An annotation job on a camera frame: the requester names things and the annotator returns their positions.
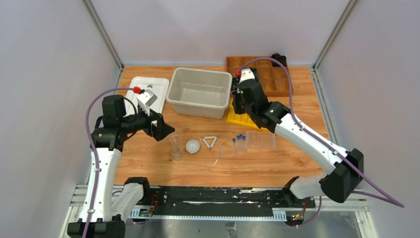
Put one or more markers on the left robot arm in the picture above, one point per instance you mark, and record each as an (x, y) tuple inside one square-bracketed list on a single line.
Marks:
[(101, 217)]

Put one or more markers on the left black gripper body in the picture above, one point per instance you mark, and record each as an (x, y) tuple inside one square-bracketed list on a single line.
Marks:
[(156, 126)]

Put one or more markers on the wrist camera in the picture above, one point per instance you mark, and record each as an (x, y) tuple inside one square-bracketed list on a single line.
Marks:
[(246, 74), (145, 100)]

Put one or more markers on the yellow test tube rack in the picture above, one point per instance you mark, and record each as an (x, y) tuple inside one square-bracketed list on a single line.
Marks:
[(242, 120)]

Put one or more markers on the white evaporating dish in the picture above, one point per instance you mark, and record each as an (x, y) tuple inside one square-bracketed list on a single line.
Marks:
[(192, 146)]

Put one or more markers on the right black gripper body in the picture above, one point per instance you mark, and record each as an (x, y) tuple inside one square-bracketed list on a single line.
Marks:
[(239, 105)]

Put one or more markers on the wooden compartment tray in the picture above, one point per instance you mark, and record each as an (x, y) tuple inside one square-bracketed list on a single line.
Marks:
[(272, 77)]

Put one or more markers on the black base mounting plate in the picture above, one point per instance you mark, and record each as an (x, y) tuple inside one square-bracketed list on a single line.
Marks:
[(219, 202)]

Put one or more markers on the beige plastic bin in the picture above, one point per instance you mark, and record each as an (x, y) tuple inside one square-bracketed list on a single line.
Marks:
[(198, 92)]

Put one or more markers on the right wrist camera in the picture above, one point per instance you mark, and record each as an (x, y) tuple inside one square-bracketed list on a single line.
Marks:
[(246, 74)]

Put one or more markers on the small glass flask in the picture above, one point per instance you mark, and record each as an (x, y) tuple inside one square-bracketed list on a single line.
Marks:
[(176, 153)]

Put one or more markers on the white clay triangle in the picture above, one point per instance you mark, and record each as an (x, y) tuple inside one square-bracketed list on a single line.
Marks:
[(209, 141)]

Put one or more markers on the black strap coil corner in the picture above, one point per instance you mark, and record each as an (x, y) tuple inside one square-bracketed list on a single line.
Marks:
[(280, 58)]

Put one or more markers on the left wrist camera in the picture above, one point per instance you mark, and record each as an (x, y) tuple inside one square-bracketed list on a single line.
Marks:
[(145, 100)]

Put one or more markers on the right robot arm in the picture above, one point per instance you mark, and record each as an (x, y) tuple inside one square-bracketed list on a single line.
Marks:
[(339, 178)]

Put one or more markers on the clear plastic tube rack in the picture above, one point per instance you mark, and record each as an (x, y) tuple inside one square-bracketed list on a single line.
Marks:
[(260, 140)]

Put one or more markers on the blue capped tube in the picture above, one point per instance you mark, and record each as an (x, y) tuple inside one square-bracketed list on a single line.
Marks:
[(245, 143), (241, 143), (238, 140), (235, 145)]

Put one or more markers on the white plastic lid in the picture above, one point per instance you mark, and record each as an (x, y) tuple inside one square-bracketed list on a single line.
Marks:
[(155, 91)]

